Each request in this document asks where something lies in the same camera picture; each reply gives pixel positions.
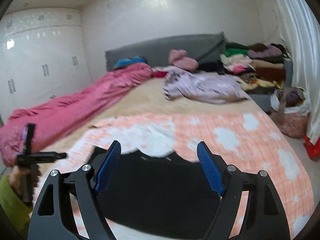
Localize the white wardrobe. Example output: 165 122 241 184
1 8 92 123

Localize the pink fluffy pillow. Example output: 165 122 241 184
168 49 199 72

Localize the lilac crumpled garment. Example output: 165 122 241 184
163 67 250 104

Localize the stack of folded clothes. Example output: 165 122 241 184
220 43 292 94

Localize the grey upholstered headboard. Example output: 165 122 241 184
105 32 226 72

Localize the black long sleeve sweater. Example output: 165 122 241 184
97 150 220 239

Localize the pink duvet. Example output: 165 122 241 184
1 62 153 167

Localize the blue pillow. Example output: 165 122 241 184
113 56 147 70

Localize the red garment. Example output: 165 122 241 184
153 70 168 79

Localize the red bag on floor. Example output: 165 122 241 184
304 135 320 160

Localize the peach white plush blanket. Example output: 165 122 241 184
43 112 315 237

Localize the bag of clothes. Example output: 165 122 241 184
270 87 311 139

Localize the white satin curtain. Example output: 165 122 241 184
276 0 319 144

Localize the person's left hand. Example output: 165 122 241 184
9 166 31 196

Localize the green sleeve left forearm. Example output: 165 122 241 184
1 174 32 239

